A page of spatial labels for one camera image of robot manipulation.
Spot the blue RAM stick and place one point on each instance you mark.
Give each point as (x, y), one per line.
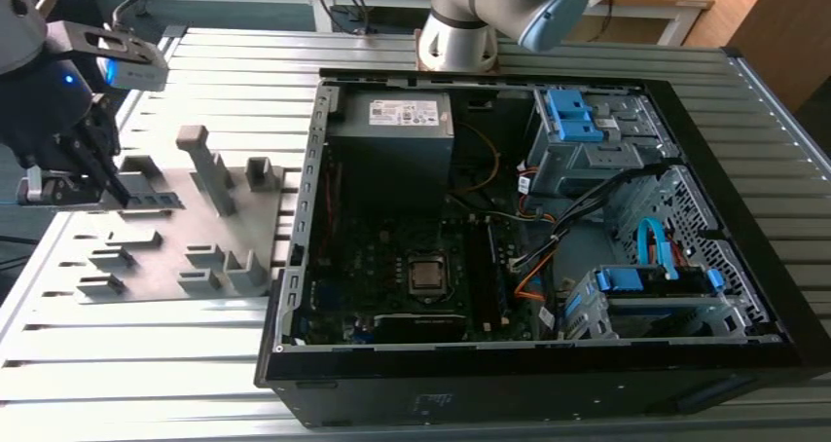
(159, 202)

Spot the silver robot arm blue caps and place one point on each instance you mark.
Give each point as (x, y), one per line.
(454, 33)

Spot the grey plastic parts rack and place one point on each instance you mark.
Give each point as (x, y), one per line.
(169, 237)

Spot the grey power supply white label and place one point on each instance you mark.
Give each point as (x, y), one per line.
(397, 113)

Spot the green motherboard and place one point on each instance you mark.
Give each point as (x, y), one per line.
(364, 276)

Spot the silver CPU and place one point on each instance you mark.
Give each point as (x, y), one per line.
(428, 274)

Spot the black graphics card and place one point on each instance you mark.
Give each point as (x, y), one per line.
(422, 326)

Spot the blue plastic disk carrier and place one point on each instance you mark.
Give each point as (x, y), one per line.
(565, 106)

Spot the black open PC case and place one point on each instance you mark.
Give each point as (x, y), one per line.
(454, 369)

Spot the grey metal disk cage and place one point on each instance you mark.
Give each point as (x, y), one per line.
(610, 159)

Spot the grey metal disk bay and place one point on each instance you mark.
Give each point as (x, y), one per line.
(588, 315)

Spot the black disk in blue carrier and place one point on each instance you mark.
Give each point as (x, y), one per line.
(624, 279)

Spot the brown wooden cabinet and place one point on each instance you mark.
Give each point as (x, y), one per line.
(780, 23)

